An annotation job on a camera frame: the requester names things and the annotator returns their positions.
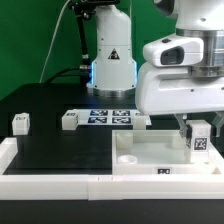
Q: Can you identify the white U-shaped fence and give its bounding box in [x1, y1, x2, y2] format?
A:
[0, 138, 224, 200]

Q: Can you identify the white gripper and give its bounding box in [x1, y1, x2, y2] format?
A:
[135, 63, 224, 148]

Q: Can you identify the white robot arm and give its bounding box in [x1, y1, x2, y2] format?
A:
[93, 0, 224, 128]

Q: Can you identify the black cable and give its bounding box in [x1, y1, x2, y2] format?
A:
[44, 67, 92, 84]

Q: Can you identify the white square tabletop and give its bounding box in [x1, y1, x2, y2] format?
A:
[112, 130, 224, 175]

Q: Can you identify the white cable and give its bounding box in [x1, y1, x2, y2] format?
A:
[39, 0, 72, 84]

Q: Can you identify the white marker sheet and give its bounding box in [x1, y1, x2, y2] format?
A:
[71, 108, 153, 127]

